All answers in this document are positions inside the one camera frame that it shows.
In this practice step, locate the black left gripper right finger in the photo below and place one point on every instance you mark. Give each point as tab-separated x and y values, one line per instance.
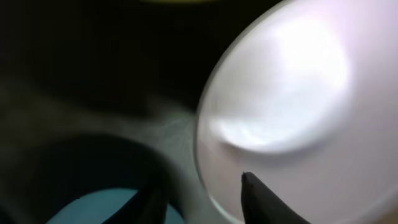
260	205

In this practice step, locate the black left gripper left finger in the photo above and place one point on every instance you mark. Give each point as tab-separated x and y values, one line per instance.
147	206

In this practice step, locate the light blue bowl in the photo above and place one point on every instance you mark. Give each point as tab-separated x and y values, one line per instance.
97	207

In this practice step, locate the white bowl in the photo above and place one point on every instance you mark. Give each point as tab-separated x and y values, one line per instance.
306	99

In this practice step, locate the dark brown serving tray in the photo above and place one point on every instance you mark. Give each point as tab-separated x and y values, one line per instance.
100	95

